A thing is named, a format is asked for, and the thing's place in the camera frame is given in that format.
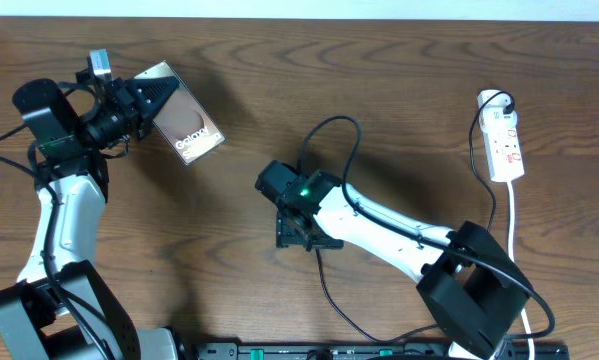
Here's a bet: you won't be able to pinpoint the black USB charging cable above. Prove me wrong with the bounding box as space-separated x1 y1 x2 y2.
314 90 516 345

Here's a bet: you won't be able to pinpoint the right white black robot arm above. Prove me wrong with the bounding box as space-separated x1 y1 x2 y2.
255 160 530 359

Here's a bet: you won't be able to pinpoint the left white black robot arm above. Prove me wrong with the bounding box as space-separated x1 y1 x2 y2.
0 75 191 359

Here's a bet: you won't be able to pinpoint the white power strip red switches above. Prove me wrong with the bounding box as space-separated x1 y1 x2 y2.
477 89 525 183

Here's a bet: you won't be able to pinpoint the left black camera cable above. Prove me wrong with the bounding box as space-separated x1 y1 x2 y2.
0 82 118 360

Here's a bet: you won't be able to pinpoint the black camera cable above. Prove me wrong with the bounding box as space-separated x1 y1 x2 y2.
0 82 118 360
295 115 557 341

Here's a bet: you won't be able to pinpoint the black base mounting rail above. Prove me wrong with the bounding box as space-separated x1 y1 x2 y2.
193 341 570 360

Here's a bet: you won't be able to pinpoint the right black camera cable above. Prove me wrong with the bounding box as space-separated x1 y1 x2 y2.
295 115 557 341

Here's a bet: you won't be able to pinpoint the white power strip cord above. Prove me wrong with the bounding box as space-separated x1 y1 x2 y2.
506 180 537 360

